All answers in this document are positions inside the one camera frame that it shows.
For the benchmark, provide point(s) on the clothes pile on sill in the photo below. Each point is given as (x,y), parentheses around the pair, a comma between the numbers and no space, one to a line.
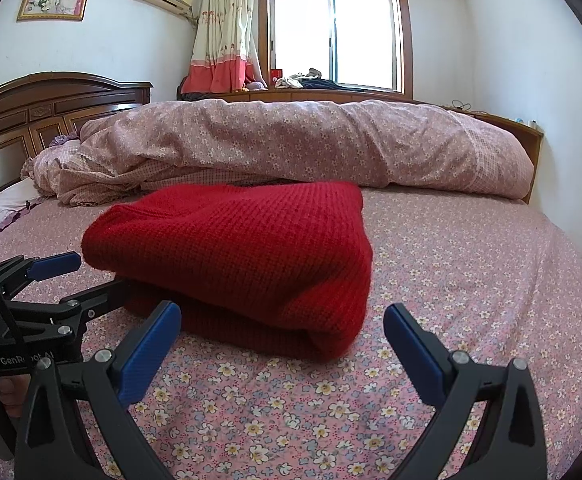
(312,80)

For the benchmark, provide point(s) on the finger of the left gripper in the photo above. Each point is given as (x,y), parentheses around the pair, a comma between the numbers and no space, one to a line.
(18,272)
(73,313)

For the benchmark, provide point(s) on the red knitted sweater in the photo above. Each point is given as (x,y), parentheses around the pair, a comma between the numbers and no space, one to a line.
(283,269)

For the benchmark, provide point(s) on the wooden framed window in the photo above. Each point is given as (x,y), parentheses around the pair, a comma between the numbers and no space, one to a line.
(364,44)

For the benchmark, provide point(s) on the pink floral bed sheet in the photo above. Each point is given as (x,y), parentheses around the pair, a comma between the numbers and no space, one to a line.
(490,277)

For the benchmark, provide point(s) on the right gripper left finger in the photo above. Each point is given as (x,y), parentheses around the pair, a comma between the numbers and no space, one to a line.
(53,441)

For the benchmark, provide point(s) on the cream and red curtain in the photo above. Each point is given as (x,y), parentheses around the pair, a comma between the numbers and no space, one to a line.
(224,57)

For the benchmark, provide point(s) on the small red box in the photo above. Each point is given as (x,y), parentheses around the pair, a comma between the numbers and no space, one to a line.
(276,76)

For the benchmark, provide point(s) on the dark wooden headboard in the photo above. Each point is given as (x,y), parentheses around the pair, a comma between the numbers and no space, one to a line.
(37,108)

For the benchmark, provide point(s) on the pink floral duvet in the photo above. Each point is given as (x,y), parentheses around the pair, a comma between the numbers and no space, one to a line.
(136,150)

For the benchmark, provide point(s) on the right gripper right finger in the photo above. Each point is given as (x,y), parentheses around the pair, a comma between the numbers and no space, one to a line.
(510,440)

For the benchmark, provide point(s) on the white purple pillow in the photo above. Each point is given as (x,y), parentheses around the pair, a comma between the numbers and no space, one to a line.
(16,200)

